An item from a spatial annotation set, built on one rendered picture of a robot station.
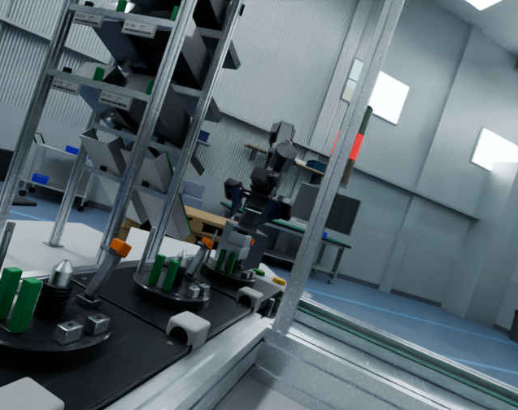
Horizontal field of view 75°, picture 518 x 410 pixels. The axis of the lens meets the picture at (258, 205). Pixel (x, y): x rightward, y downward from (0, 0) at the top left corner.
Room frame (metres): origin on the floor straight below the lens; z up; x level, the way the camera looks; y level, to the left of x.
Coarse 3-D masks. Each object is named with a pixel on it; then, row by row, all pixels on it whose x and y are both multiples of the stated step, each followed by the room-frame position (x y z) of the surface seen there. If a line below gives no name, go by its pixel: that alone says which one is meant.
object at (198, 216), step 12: (192, 216) 3.01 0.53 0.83; (204, 216) 3.24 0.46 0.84; (216, 216) 3.66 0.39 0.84; (120, 228) 2.88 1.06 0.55; (144, 228) 3.16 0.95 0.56; (192, 228) 3.02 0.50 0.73; (204, 228) 3.38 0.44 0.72; (216, 228) 3.75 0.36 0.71; (192, 240) 3.04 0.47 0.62; (216, 240) 3.10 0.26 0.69
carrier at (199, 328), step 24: (120, 288) 0.54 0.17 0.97; (144, 288) 0.53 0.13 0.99; (168, 288) 0.54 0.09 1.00; (192, 288) 0.55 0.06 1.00; (144, 312) 0.48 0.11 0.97; (168, 312) 0.51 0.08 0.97; (192, 312) 0.54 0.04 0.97; (216, 312) 0.58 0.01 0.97; (240, 312) 0.62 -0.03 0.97; (192, 336) 0.44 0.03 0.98
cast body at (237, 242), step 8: (232, 232) 0.81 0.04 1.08; (240, 232) 0.82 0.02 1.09; (248, 232) 0.83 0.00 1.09; (232, 240) 0.81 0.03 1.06; (240, 240) 0.80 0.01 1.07; (248, 240) 0.82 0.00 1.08; (224, 248) 0.81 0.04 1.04; (232, 248) 0.80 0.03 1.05; (240, 248) 0.80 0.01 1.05; (248, 248) 0.84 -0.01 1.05; (224, 256) 0.78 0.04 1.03; (240, 256) 0.80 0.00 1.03
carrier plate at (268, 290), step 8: (168, 264) 0.76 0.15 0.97; (200, 264) 0.86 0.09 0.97; (200, 272) 0.79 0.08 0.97; (200, 280) 0.73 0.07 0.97; (208, 280) 0.75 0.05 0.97; (256, 280) 0.90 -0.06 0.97; (216, 288) 0.71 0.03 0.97; (224, 288) 0.73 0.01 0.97; (232, 288) 0.75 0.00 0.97; (240, 288) 0.77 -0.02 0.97; (256, 288) 0.82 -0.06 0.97; (264, 288) 0.85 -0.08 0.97; (272, 288) 0.88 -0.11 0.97; (280, 288) 0.90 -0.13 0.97; (232, 296) 0.70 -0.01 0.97; (264, 296) 0.78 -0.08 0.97; (272, 296) 0.82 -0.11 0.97; (264, 304) 0.76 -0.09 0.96
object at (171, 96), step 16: (128, 80) 0.81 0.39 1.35; (144, 80) 0.79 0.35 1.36; (176, 96) 0.81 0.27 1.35; (128, 112) 0.85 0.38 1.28; (160, 112) 0.78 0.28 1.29; (176, 112) 0.82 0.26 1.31; (160, 128) 0.82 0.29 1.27; (176, 128) 0.83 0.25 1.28; (176, 144) 0.86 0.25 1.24; (176, 160) 0.95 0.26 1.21; (192, 160) 0.91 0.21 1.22
